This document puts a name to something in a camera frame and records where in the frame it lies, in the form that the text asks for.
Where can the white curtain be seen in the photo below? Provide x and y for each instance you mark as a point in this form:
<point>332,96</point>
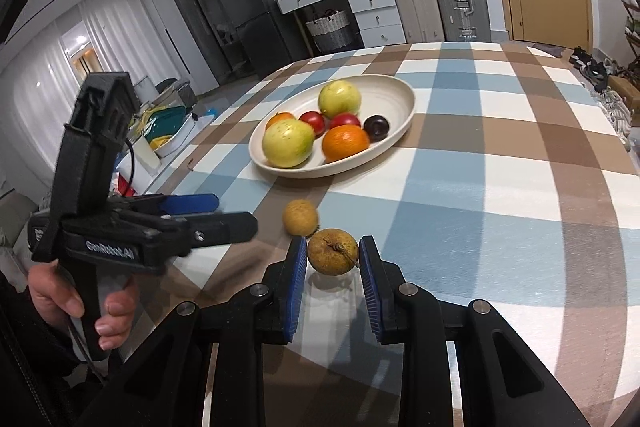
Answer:
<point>110,52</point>

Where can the black shoes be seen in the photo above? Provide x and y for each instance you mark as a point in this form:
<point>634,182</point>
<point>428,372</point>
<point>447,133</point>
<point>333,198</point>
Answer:
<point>590,62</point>

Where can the dark glass cabinet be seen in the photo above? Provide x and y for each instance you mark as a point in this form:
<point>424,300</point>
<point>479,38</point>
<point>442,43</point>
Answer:
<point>190,7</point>

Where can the red cherry tomato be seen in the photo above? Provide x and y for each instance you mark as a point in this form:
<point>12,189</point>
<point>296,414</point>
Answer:
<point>345,121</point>
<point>314,122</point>

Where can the woven laundry basket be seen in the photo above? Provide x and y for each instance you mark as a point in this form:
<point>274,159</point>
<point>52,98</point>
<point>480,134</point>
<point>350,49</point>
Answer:
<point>330,32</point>

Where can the white wardrobe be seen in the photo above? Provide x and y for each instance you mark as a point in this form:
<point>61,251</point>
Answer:
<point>165,32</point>

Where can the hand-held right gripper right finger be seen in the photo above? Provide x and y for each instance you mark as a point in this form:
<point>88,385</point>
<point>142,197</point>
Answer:
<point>371,292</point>

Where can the cream ceramic plate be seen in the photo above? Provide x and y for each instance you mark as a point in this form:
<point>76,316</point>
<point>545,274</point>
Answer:
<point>392,92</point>

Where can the person's left hand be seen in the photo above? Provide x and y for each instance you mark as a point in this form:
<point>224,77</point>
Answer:
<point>117,312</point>

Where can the white plastic tub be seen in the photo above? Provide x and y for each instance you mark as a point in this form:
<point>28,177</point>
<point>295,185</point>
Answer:
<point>182,139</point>

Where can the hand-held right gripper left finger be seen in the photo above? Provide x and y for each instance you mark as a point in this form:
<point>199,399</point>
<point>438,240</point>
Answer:
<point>296,287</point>

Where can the dark purple plum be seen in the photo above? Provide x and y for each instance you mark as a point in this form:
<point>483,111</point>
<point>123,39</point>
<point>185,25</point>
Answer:
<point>376,128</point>

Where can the yellow-green guava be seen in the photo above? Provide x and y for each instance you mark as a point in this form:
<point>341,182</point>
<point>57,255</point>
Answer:
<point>340,98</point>
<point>288,143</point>

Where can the brown longan with stem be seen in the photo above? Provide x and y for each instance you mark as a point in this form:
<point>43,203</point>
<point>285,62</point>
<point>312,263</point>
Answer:
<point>330,254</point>

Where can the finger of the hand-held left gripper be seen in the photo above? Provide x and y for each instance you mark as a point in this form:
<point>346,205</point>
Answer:
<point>225,229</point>
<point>192,204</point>

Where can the orange mandarin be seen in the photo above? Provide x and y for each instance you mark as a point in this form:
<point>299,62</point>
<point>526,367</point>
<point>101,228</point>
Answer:
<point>346,143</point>
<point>279,120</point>

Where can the white drawer dresser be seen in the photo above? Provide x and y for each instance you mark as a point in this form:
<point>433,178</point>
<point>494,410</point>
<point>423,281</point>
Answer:
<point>377,12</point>

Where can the grey refrigerator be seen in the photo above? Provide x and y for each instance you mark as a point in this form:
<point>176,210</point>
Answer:
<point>255,2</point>

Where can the round brown longan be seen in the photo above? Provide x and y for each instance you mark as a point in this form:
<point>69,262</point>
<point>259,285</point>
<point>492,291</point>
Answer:
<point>301,217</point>

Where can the white plastic bucket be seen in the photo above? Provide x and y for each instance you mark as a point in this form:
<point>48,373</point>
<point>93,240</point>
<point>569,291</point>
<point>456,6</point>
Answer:
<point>146,159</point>

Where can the person's left forearm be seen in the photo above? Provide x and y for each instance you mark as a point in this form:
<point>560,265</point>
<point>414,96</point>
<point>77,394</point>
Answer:
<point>30,372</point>

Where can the green basin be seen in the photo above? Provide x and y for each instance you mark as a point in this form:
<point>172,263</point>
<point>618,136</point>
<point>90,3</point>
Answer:
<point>167,119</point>

